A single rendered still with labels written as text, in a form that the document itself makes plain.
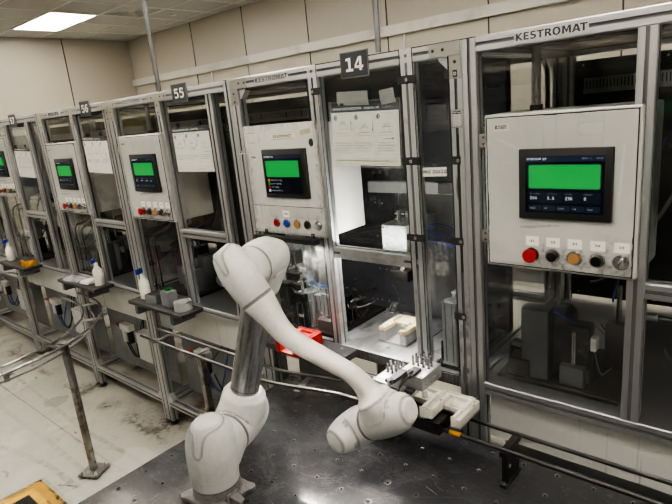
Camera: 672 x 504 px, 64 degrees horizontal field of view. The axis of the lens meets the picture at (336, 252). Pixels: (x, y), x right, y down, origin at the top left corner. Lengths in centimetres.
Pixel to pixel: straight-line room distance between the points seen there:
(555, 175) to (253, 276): 89
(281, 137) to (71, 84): 759
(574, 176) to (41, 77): 858
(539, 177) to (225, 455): 126
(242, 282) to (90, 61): 848
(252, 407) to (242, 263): 58
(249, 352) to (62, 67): 815
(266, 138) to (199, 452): 123
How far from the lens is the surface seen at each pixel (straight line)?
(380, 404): 148
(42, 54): 954
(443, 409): 193
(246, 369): 185
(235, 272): 153
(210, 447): 180
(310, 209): 217
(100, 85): 983
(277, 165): 223
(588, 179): 159
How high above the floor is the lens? 186
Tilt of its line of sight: 15 degrees down
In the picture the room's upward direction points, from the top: 6 degrees counter-clockwise
